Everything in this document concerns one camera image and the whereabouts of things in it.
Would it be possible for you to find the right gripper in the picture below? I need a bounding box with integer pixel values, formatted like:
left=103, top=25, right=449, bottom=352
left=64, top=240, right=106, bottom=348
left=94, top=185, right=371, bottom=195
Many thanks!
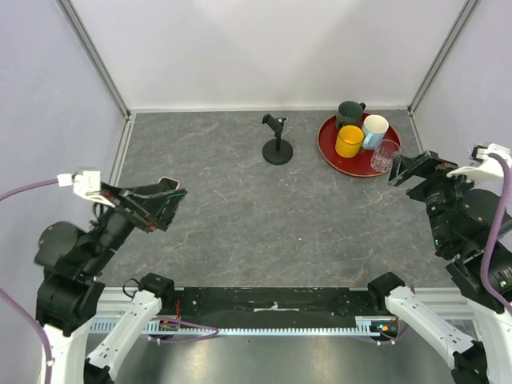
left=386, top=146, right=487, bottom=249

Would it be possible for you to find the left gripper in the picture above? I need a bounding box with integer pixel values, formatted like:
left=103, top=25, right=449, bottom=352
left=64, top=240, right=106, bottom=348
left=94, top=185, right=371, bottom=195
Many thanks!
left=83, top=178, right=189, bottom=273

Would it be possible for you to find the black phone stand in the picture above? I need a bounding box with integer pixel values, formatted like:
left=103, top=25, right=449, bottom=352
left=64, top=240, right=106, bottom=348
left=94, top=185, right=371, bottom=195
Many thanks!
left=262, top=114, right=293, bottom=165

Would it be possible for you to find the phone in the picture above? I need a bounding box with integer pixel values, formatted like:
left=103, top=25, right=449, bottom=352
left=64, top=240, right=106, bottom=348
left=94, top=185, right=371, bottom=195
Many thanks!
left=158, top=177, right=181, bottom=190

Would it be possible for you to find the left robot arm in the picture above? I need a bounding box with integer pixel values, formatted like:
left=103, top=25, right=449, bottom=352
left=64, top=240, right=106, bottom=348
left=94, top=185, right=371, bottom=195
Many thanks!
left=34, top=174, right=187, bottom=383

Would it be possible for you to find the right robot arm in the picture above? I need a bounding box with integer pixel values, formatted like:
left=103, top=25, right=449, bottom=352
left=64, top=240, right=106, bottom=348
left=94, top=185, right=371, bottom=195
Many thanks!
left=366, top=147, right=511, bottom=383

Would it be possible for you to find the clear glass tumbler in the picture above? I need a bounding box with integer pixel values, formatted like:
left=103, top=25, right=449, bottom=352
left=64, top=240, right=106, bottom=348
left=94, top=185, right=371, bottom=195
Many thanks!
left=370, top=139, right=401, bottom=173

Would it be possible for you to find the red round tray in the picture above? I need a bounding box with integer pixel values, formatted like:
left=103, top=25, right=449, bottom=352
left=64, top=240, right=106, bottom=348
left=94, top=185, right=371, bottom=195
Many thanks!
left=318, top=113, right=402, bottom=178

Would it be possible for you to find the white and blue mug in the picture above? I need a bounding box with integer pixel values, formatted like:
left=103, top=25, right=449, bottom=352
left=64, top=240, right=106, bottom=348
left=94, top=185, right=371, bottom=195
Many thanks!
left=362, top=114, right=389, bottom=150

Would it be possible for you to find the yellow mug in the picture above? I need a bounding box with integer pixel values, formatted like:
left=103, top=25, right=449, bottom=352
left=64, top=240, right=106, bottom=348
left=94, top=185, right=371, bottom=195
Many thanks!
left=335, top=125, right=365, bottom=158

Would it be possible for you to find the dark green mug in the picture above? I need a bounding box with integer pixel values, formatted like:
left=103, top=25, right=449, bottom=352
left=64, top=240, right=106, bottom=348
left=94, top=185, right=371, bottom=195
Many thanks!
left=336, top=101, right=366, bottom=130

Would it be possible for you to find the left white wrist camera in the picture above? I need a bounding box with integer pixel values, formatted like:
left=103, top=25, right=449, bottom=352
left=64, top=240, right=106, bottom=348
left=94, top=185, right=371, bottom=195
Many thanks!
left=57, top=168, right=101, bottom=199

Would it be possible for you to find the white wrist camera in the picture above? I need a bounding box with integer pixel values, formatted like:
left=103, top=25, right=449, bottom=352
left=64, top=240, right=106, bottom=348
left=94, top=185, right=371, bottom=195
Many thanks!
left=57, top=168, right=101, bottom=199
left=447, top=143, right=511, bottom=183

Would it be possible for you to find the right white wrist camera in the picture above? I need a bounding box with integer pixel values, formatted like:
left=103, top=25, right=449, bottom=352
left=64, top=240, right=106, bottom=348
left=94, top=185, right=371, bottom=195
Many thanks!
left=447, top=143, right=511, bottom=183

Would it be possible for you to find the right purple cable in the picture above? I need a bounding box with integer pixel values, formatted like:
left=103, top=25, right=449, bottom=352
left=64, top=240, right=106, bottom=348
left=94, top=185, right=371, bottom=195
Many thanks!
left=479, top=153, right=512, bottom=313

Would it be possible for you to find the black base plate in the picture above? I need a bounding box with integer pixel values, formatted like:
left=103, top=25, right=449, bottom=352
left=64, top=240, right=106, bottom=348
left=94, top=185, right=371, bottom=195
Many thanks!
left=160, top=287, right=391, bottom=329

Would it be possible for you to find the grey slotted cable duct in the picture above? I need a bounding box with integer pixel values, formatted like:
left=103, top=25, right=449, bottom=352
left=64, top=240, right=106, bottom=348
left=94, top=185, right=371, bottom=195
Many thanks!
left=89, top=315, right=399, bottom=336

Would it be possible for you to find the right aluminium frame post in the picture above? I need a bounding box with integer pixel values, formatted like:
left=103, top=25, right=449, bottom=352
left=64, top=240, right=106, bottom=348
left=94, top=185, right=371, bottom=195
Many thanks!
left=407, top=0, right=481, bottom=116

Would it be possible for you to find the aluminium frame post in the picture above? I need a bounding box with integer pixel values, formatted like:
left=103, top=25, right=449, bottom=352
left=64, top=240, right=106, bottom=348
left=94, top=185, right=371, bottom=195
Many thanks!
left=407, top=0, right=481, bottom=116
left=56, top=0, right=130, bottom=119

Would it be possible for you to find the left aluminium frame post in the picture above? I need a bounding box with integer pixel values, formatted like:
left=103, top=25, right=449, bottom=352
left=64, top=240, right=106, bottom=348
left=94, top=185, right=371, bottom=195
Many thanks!
left=56, top=0, right=130, bottom=119

